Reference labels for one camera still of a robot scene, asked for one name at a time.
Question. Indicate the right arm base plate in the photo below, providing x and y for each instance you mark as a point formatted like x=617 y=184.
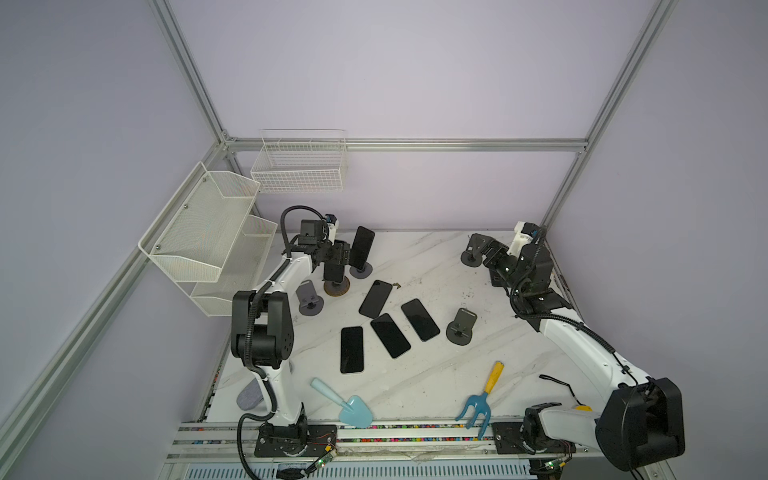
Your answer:
x=518 y=438

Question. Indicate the aluminium front rail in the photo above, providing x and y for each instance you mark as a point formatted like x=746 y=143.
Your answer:
x=420 y=441

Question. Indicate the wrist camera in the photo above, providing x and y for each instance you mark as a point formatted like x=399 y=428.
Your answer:
x=331 y=227
x=524 y=234

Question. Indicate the grey round stand far left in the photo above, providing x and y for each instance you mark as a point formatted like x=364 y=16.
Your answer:
x=310 y=302

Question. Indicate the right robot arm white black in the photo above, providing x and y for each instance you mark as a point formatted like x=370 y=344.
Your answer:
x=641 y=421

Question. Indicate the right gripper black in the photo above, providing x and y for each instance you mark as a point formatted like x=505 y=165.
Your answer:
x=497 y=250

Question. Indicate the phone from stand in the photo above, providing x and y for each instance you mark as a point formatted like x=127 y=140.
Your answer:
x=420 y=320
x=391 y=336
x=352 y=350

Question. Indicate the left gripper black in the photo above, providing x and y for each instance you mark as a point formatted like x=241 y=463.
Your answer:
x=340 y=253

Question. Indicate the dark round stand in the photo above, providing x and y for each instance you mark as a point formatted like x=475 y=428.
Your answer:
x=460 y=330
x=473 y=254

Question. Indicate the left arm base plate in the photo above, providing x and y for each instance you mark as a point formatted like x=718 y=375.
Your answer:
x=297 y=441

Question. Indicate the blue yellow garden fork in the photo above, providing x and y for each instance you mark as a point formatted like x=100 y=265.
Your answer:
x=479 y=403

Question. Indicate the grey felt pad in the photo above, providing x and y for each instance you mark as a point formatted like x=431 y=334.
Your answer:
x=250 y=397

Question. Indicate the grey round phone stand back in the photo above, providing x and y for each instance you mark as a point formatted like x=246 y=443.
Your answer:
x=361 y=273

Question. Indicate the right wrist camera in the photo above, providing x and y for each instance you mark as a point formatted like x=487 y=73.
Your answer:
x=524 y=234

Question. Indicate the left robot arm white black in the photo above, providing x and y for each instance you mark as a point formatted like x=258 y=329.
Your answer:
x=262 y=332

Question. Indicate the white mesh two-tier shelf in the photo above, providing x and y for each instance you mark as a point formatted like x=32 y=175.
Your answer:
x=208 y=240

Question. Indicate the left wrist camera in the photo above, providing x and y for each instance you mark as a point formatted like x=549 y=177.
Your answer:
x=331 y=227

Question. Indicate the teal garden trowel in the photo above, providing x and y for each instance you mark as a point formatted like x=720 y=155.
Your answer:
x=354 y=411

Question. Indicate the white wire basket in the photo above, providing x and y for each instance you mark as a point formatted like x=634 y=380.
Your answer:
x=301 y=161

